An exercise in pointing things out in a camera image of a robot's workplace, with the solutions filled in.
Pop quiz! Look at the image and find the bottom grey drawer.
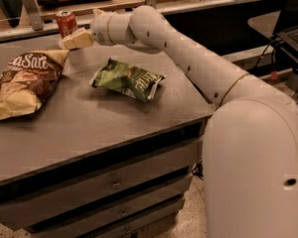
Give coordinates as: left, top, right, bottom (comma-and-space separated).
83, 195, 183, 238

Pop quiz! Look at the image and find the grey drawer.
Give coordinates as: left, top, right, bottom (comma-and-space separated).
0, 139, 202, 234
31, 172, 192, 238
83, 195, 183, 238

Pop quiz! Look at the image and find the green chip bag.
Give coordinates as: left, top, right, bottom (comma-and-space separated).
89, 59, 164, 103

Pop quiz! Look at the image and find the red coke can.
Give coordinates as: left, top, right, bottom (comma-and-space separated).
56, 11, 77, 38

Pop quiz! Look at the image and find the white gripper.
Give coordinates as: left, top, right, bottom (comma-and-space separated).
59, 8, 115, 50

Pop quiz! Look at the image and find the metal railing frame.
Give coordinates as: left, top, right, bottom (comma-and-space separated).
0, 0, 265, 42

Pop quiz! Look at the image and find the grey side table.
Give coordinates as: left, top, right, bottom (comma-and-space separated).
246, 10, 298, 77

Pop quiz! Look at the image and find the top grey drawer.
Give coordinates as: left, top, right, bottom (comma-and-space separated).
0, 139, 202, 234

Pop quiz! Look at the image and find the grey drawer cabinet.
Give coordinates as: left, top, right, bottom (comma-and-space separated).
0, 33, 216, 238

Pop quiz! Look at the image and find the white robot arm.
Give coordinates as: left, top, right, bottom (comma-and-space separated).
60, 6, 298, 238

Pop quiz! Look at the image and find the brown yellow chip bag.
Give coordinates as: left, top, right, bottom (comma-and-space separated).
0, 50, 69, 120

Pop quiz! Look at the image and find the black laptop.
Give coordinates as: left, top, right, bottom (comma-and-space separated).
273, 0, 298, 62

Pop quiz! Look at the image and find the middle grey drawer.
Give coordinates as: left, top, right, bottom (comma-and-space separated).
31, 172, 192, 238

